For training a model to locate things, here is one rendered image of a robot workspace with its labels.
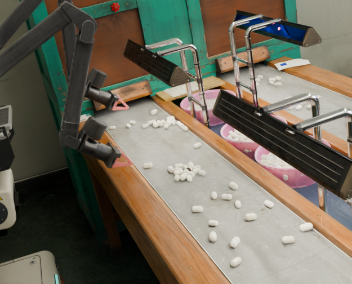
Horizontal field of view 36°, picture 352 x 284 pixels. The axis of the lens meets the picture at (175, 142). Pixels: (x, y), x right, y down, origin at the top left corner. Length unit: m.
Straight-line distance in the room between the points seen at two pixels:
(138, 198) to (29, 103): 1.94
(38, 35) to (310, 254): 1.03
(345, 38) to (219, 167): 2.45
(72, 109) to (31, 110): 1.85
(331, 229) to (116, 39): 1.53
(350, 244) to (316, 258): 0.09
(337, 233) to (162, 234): 0.49
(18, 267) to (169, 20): 1.37
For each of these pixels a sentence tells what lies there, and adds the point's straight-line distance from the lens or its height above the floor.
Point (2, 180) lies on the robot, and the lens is 2.15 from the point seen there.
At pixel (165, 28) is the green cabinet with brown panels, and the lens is 2.72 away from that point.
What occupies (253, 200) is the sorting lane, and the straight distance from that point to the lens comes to 1.73.
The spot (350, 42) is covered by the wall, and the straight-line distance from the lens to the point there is 4.26.
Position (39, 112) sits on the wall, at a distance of 3.65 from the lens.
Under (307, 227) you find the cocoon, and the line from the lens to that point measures 1.55.
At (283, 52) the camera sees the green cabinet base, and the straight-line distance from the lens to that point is 3.05.
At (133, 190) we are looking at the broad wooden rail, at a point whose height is 0.76.
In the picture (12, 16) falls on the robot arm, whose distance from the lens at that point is 2.18.
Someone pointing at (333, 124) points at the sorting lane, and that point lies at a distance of 2.19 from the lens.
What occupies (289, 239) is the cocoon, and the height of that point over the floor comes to 0.76.
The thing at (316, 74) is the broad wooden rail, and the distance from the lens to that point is 2.70.
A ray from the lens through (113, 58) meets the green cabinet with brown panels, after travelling 2.67.
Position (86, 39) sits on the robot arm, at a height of 1.30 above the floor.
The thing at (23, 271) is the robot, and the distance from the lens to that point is 2.55.
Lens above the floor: 1.63
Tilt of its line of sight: 24 degrees down
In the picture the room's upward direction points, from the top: 11 degrees counter-clockwise
